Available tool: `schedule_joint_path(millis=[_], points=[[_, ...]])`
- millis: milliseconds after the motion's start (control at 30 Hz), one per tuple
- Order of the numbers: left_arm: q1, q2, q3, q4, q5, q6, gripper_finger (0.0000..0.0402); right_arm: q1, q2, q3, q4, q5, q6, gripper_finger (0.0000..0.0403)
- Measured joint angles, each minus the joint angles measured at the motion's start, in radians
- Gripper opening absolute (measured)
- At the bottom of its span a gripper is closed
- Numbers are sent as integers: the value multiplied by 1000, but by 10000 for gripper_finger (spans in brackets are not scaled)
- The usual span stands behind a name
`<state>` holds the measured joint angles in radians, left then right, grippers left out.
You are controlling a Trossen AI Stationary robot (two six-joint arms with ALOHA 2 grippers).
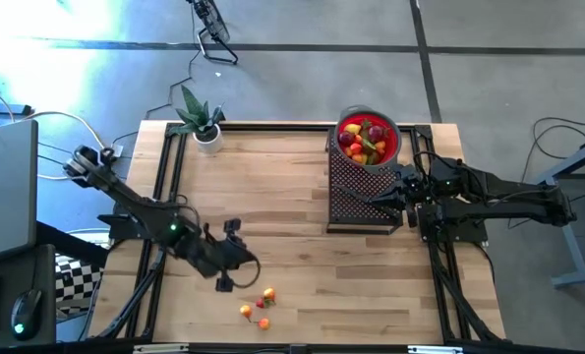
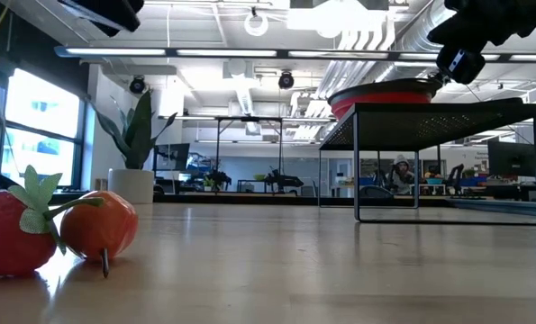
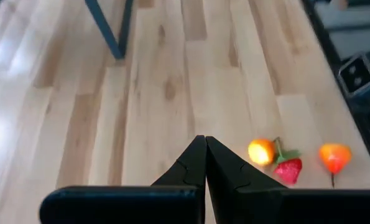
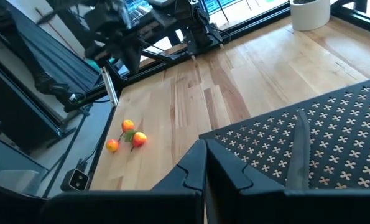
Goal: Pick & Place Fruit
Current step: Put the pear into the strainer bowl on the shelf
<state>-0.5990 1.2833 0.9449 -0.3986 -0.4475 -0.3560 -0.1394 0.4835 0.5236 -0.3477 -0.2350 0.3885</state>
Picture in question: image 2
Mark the black office chair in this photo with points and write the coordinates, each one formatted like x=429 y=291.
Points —
x=375 y=191

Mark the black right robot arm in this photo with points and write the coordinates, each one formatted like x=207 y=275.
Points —
x=488 y=22

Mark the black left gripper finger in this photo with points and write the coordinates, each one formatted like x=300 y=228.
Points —
x=123 y=13

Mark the black metal frame table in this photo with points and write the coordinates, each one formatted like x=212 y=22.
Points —
x=249 y=119

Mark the red toy strawberry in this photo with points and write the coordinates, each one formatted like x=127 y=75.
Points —
x=6 y=238

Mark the black background robot arm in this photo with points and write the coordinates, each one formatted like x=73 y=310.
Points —
x=281 y=180
x=454 y=175

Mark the black round ceiling spotlight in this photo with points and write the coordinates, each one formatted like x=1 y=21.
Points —
x=137 y=84
x=286 y=80

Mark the silver air duct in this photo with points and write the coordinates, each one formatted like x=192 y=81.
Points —
x=411 y=40

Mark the large black monitor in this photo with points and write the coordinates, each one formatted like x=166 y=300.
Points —
x=513 y=158

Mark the red collapsible colander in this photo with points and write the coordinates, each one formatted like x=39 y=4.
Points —
x=380 y=96

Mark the black overhead light bar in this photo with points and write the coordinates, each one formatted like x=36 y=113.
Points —
x=339 y=55

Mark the white globe ceiling lamp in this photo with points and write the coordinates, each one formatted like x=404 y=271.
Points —
x=256 y=34

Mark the black perforated metal stand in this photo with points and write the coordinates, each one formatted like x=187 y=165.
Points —
x=429 y=126

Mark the white plant pot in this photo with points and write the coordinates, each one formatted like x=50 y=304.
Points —
x=131 y=186

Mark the orange toy fruit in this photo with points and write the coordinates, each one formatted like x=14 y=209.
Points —
x=98 y=229

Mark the small background potted plant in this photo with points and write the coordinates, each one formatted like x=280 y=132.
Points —
x=216 y=179

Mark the small black monitor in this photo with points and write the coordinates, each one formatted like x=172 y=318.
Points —
x=173 y=156

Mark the green snake plant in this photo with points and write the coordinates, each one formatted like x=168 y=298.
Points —
x=137 y=130

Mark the person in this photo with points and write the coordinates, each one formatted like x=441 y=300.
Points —
x=401 y=175

